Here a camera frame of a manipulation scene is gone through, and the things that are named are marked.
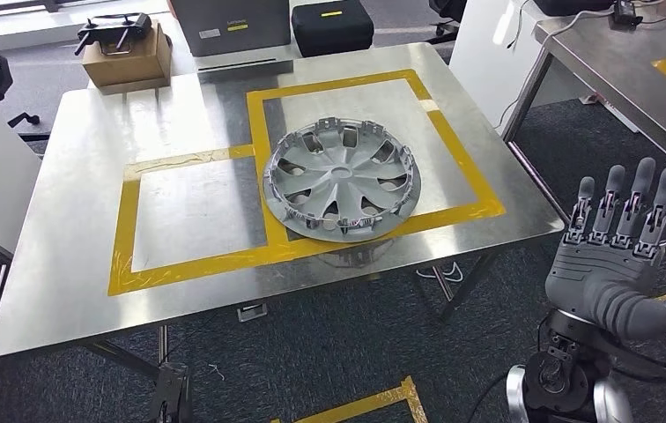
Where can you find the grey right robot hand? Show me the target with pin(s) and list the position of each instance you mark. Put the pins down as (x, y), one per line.
(607, 274)

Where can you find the silver wheel hubcap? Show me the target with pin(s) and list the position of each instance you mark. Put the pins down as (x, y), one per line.
(342, 175)

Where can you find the white workbench table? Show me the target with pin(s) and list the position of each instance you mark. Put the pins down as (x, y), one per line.
(193, 222)

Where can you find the white cabinet panel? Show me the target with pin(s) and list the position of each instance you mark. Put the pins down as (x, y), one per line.
(485, 58)

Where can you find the black power adapter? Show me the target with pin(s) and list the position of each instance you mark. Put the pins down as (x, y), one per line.
(626, 13)

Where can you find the black bag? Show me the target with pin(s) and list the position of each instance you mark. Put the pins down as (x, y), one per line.
(572, 6)

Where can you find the white floor socket box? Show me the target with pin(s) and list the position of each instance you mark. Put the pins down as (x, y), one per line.
(252, 312)

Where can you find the black equipment case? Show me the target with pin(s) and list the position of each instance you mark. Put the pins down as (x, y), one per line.
(333, 29)

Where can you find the grey equipment case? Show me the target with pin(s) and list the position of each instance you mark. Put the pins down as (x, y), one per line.
(234, 26)

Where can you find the brown cardboard box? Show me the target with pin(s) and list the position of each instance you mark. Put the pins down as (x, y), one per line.
(129, 64)

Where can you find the black remote controller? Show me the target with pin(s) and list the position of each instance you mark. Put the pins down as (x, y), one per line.
(111, 26)

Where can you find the black right wrist camera bracket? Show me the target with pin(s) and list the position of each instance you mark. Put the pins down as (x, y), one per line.
(660, 368)

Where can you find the metal frame table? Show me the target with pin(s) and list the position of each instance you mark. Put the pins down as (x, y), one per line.
(619, 64)

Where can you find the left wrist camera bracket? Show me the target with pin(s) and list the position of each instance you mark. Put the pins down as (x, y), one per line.
(169, 391)

